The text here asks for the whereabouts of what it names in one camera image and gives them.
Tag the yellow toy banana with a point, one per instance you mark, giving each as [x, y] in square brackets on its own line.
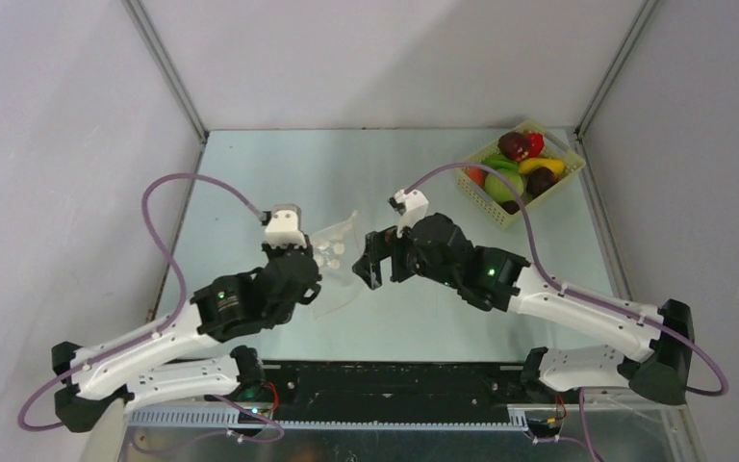
[556, 166]

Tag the dark purple toy fruit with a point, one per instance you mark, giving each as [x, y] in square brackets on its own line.
[540, 181]

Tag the green toy cabbage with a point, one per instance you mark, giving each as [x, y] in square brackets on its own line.
[499, 191]

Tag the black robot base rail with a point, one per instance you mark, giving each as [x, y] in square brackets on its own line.
[365, 392]

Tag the red toy pepper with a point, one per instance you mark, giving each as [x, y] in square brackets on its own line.
[537, 144]

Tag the orange red toy fruit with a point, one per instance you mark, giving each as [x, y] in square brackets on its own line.
[477, 175]

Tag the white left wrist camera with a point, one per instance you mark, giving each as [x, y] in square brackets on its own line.
[283, 227]

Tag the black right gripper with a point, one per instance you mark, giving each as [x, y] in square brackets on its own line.
[384, 256]

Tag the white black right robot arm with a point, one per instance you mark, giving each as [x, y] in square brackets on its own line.
[640, 348]

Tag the small dark toy fruit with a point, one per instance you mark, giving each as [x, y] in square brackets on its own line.
[511, 207]

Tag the green toy pepper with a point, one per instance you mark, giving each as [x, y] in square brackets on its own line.
[499, 161]

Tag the dark red toy fruit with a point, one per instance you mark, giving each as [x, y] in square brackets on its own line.
[515, 146]

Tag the clear zip top bag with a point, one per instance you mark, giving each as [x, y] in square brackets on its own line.
[336, 248]

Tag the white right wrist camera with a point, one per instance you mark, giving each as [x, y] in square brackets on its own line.
[411, 206]

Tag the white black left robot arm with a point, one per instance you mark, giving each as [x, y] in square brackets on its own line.
[153, 363]

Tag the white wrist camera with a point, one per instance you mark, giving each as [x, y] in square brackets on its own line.
[283, 227]
[411, 206]

